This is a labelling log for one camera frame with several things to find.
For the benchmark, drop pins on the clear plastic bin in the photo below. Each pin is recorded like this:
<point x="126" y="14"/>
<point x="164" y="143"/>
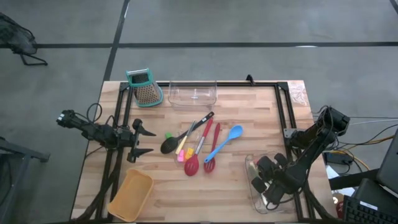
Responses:
<point x="192" y="93"/>
<point x="258" y="205"/>

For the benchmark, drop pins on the black laptop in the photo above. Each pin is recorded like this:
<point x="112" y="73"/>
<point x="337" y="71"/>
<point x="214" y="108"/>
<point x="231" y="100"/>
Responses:
<point x="390" y="168"/>

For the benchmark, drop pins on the teal metal box grater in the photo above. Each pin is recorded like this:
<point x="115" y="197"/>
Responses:
<point x="146" y="91"/>

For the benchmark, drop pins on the blue silicone spoon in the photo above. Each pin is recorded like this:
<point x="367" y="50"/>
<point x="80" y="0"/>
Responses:
<point x="237" y="131"/>

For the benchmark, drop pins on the red silicone slotted turner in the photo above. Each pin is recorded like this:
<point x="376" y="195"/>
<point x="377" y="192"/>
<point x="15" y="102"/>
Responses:
<point x="210" y="166"/>

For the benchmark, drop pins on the clear plastic bag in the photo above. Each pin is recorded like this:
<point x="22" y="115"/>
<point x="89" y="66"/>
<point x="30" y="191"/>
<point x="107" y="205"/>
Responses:
<point x="298" y="93"/>

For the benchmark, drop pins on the green measuring spoon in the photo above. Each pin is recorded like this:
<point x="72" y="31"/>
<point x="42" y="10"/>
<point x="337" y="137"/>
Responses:
<point x="168" y="135"/>

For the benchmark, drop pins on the pink measuring spoon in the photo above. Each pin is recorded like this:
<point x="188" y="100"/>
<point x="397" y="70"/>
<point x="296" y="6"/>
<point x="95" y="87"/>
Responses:
<point x="182" y="152"/>

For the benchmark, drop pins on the black keyboard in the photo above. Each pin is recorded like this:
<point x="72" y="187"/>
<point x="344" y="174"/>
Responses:
<point x="360" y="213"/>

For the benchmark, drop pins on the black power adapter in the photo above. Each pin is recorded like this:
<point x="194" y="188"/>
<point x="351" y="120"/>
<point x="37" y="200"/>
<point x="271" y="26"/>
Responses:
<point x="337" y="158"/>

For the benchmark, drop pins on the black bar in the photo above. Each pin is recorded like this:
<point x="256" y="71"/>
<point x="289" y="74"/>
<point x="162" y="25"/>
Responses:
<point x="351" y="180"/>

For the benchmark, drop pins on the black clamp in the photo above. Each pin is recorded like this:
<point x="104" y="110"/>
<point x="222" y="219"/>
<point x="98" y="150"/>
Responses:
<point x="249" y="78"/>

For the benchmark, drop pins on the yellow plastic basket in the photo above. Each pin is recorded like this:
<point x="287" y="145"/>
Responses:
<point x="130" y="196"/>

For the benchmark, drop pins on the black aluminium table frame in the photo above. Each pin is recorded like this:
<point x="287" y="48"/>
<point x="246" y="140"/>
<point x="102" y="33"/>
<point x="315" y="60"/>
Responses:
<point x="236" y="84"/>

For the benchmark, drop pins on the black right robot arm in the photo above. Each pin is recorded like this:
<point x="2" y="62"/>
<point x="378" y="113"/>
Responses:
<point x="311" y="152"/>

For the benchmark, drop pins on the black slotted spoon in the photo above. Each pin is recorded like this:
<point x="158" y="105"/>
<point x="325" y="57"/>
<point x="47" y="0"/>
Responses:
<point x="169" y="144"/>

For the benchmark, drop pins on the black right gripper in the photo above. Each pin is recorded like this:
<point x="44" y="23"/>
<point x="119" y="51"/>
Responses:
<point x="278" y="180"/>

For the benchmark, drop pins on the grey side table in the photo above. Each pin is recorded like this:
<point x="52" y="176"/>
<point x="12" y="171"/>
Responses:
<point x="25" y="151"/>

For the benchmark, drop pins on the yellow measuring spoon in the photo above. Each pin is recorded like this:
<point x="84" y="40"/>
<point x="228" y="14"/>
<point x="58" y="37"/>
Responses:
<point x="189" y="153"/>

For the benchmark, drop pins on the black mesh chair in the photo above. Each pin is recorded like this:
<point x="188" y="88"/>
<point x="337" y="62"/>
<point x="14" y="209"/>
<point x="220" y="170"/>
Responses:
<point x="15" y="39"/>

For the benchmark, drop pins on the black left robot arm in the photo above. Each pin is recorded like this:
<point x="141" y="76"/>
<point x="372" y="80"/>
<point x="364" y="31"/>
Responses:
<point x="99" y="133"/>

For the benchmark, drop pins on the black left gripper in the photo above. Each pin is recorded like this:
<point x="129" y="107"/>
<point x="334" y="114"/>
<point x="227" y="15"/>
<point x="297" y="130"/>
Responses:
<point x="132" y="140"/>

